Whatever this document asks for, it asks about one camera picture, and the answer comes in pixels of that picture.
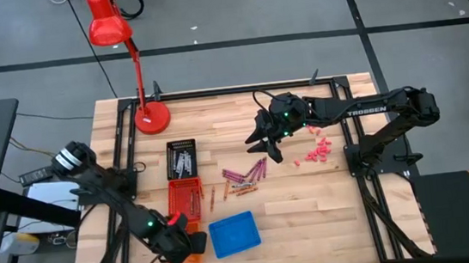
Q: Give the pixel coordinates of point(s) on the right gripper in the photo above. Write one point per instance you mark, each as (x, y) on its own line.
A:
(285, 120)

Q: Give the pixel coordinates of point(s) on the white and yellow device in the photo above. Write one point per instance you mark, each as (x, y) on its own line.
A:
(18, 244)

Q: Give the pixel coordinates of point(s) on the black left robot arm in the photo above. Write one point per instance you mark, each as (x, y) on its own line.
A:
(111, 195)

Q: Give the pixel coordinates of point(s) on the white control box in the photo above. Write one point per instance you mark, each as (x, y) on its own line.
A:
(46, 193)

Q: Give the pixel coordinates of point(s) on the blue plastic basket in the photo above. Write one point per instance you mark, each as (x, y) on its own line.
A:
(233, 235)

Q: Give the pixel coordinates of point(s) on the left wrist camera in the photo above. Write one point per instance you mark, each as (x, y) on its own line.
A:
(198, 243)

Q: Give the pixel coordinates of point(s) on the black mat, striped edge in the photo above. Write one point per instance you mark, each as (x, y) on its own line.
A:
(454, 214)

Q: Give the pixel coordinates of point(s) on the red tape tag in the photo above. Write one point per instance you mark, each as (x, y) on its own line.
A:
(175, 219)

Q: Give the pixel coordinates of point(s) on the red plastic basket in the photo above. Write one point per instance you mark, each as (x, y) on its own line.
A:
(178, 193)

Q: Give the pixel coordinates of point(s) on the black plastic basket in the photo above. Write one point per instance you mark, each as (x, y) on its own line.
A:
(179, 144)

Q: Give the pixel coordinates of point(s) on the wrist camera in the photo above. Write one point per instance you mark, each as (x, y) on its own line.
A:
(198, 243)
(275, 154)

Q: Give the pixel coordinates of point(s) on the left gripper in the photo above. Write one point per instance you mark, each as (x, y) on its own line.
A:
(172, 245)

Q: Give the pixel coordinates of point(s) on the red desk lamp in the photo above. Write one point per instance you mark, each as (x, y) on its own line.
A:
(153, 117)

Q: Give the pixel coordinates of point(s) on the purple crayons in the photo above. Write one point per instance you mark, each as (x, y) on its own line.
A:
(232, 179)

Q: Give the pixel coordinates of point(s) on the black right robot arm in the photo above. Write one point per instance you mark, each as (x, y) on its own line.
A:
(366, 110)

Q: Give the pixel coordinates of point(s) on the black power adapter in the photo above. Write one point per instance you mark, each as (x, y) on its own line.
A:
(36, 176)

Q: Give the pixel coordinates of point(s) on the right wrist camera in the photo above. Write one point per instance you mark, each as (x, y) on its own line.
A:
(275, 154)

